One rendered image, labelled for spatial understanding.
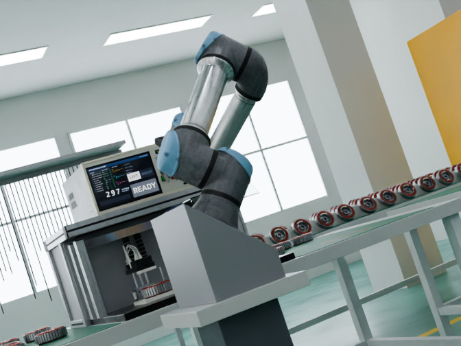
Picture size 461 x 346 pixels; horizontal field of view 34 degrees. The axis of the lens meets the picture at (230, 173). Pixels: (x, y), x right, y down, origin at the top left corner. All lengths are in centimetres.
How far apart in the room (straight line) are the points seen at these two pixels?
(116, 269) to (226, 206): 97
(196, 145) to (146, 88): 784
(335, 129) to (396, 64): 300
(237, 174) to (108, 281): 99
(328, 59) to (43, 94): 414
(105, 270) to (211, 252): 103
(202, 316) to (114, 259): 109
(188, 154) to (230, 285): 37
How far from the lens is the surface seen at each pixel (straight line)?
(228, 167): 205
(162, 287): 262
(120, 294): 289
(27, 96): 949
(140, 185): 284
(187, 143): 204
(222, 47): 230
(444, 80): 630
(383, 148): 667
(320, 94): 679
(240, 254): 194
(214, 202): 201
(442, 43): 625
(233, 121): 242
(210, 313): 186
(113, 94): 972
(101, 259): 289
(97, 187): 280
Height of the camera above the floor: 89
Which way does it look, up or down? 5 degrees up
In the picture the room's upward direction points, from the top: 19 degrees counter-clockwise
